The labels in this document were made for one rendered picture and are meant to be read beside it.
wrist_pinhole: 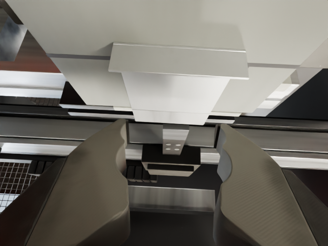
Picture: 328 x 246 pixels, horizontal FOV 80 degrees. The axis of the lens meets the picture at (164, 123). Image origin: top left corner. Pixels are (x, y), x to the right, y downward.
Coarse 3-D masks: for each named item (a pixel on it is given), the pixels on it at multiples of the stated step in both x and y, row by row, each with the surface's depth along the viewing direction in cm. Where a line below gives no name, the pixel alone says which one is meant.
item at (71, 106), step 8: (64, 88) 22; (72, 88) 22; (64, 96) 22; (72, 96) 22; (64, 104) 22; (72, 104) 22; (80, 104) 22; (72, 112) 24; (80, 112) 24; (88, 112) 24; (96, 112) 24; (104, 112) 24; (112, 112) 24; (120, 112) 24; (128, 112) 24; (208, 120) 24; (216, 120) 24; (224, 120) 23; (232, 120) 23
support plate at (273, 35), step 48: (48, 0) 10; (96, 0) 10; (144, 0) 10; (192, 0) 10; (240, 0) 10; (288, 0) 10; (48, 48) 14; (96, 48) 13; (240, 48) 13; (288, 48) 12; (96, 96) 20; (240, 96) 18
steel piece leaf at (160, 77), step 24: (120, 48) 12; (144, 48) 12; (168, 48) 13; (192, 48) 13; (216, 48) 13; (120, 72) 12; (144, 72) 12; (168, 72) 12; (192, 72) 12; (216, 72) 12; (240, 72) 12; (144, 96) 19; (168, 96) 18; (192, 96) 18; (216, 96) 18
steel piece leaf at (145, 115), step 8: (136, 112) 22; (144, 112) 22; (152, 112) 22; (160, 112) 22; (168, 112) 22; (176, 112) 22; (184, 112) 22; (136, 120) 24; (144, 120) 24; (152, 120) 24; (160, 120) 24; (168, 120) 24; (176, 120) 24; (184, 120) 24; (192, 120) 23; (200, 120) 23
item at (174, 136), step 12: (168, 132) 27; (180, 132) 27; (144, 144) 41; (168, 144) 32; (180, 144) 32; (144, 156) 40; (156, 156) 40; (168, 156) 40; (180, 156) 40; (192, 156) 40; (156, 168) 40; (168, 168) 40; (180, 168) 40; (192, 168) 40
